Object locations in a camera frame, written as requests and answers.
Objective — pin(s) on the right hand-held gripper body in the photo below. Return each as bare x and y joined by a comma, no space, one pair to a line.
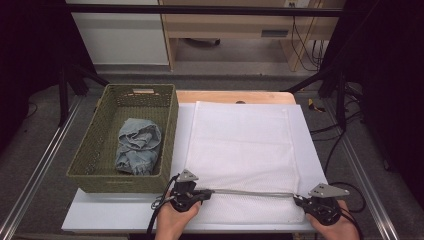
323,208

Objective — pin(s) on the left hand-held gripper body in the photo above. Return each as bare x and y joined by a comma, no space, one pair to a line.
185,198

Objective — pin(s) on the white mesh laundry bag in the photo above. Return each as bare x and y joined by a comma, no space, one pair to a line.
240,146

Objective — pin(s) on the blue denim jeans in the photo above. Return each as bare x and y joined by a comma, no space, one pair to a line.
138,146

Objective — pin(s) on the green woven basket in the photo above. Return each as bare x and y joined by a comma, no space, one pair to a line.
96,160

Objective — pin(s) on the person's left hand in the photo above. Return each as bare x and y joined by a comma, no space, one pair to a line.
171,223

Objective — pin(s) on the person's right hand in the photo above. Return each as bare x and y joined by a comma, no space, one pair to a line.
340,231

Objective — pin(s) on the white table mat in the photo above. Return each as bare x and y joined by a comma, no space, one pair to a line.
110,213

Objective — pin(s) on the yellow and black tool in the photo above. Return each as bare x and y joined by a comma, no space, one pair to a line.
313,105

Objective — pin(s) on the wooden table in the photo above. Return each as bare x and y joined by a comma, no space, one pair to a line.
213,96

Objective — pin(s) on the black metal stand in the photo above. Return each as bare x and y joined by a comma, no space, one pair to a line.
63,96
340,100

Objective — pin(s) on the dark curtain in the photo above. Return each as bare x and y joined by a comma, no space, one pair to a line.
393,83
30,50

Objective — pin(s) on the black elongated object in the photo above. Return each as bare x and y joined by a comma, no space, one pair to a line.
203,42

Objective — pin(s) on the light wooden desk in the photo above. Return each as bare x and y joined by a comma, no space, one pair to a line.
226,28

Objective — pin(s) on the white cabinet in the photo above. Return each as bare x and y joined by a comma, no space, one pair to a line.
123,40

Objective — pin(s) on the black horizontal bar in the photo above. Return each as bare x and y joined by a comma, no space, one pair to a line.
200,10

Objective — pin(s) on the metal floor rail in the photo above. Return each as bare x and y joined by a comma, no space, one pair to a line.
366,183
40,170

